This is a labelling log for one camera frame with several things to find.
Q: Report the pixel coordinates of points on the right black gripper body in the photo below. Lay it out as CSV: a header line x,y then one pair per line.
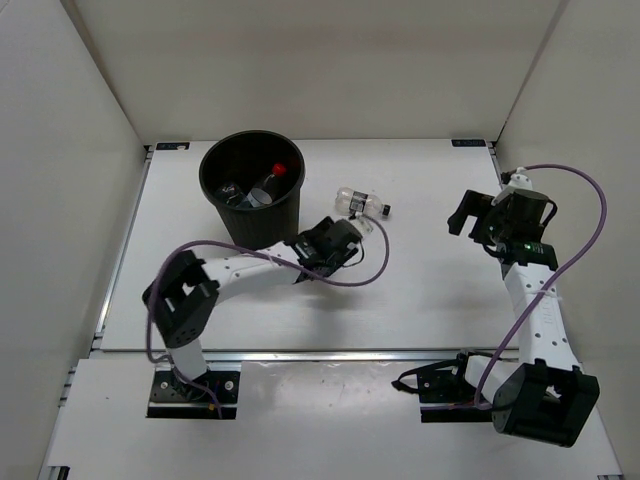
x,y
496,225

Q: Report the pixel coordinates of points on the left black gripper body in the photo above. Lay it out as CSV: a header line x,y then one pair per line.
x,y
334,264

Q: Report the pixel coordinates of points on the small clear black-cap bottle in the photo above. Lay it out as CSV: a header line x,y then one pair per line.
x,y
349,201

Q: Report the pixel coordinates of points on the red-cap clear bottle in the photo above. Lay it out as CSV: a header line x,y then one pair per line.
x,y
268,188

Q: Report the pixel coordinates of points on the large clear green-label bottle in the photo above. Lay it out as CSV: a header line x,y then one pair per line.
x,y
236,200

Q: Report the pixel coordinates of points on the orange juice bottle fruit label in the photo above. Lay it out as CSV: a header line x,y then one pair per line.
x,y
227,187

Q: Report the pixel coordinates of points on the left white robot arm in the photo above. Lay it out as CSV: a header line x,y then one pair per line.
x,y
191,287

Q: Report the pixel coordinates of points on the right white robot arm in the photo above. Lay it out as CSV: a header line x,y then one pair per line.
x,y
545,396

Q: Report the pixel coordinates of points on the black plastic waste bin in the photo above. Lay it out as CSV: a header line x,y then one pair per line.
x,y
244,159

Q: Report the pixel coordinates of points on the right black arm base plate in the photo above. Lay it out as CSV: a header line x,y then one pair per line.
x,y
443,393

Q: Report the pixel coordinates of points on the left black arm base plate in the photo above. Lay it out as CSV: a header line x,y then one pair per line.
x,y
170,398

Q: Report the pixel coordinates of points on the aluminium rail front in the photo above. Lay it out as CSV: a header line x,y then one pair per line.
x,y
330,356

